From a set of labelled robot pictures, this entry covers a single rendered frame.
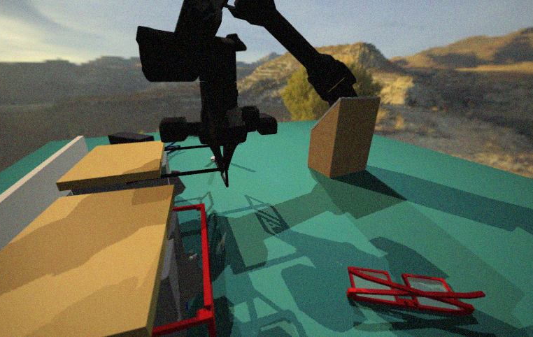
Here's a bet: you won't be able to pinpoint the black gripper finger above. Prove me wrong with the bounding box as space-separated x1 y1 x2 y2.
223 143 239 167
198 135 224 168

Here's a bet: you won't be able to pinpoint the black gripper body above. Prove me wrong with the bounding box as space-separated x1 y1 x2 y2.
159 81 278 143

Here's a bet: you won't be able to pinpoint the black glasses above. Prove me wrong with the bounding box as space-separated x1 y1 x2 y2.
155 145 229 187

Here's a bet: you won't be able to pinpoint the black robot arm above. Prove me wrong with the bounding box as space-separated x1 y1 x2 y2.
136 0 358 146

